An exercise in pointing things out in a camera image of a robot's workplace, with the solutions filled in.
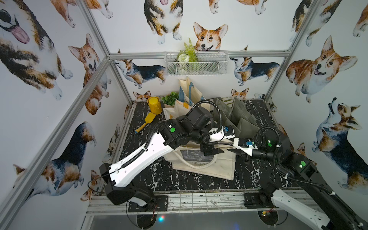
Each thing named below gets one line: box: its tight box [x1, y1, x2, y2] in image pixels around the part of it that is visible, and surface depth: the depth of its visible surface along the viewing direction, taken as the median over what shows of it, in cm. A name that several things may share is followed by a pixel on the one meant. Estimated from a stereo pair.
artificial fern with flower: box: [174, 37, 198, 74], surface depth 85 cm
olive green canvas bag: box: [214, 96, 260, 138], surface depth 78 cm
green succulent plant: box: [161, 91, 180, 108], surface depth 106 cm
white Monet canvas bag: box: [162, 140, 237, 181], surface depth 74 cm
